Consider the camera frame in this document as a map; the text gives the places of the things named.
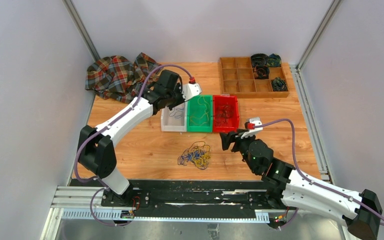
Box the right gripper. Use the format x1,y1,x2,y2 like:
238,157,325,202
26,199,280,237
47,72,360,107
220,128,258,174

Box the brown cable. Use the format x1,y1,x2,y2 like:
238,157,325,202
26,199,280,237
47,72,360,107
214,104,238,127

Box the yellow cable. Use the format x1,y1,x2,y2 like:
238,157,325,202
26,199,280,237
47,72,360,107
190,100,211,127

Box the cable bundle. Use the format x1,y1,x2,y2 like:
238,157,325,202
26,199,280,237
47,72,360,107
177,141,212,171

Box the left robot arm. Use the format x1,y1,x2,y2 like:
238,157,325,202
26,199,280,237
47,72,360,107
75,70,202,207

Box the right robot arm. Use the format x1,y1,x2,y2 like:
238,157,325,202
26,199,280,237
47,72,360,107
220,129,383,240

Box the red plastic bin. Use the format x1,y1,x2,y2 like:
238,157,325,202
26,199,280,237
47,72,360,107
212,95,240,133

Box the white plastic bin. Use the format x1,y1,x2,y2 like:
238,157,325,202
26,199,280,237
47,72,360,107
160,102,188,133

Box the green plastic bin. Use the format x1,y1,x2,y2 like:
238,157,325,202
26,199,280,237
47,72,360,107
186,95,213,133

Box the wooden compartment tray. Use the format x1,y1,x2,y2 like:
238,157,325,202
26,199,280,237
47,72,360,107
218,56,291,99

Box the plaid cloth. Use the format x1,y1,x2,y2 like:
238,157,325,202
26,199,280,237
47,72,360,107
84,52,161,104

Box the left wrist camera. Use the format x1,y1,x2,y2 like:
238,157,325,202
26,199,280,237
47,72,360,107
182,83,202,102

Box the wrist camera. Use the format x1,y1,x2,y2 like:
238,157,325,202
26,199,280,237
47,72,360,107
240,117,263,139
182,83,202,102

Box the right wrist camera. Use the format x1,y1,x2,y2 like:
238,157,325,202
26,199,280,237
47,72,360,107
240,117,263,139

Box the dark coiled cable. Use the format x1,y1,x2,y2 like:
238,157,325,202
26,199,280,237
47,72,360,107
253,65,271,80

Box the black coiled cable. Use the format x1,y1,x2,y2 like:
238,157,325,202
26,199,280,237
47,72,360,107
250,53,270,68

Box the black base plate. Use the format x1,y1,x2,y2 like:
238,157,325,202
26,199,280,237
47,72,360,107
69,179,300,220

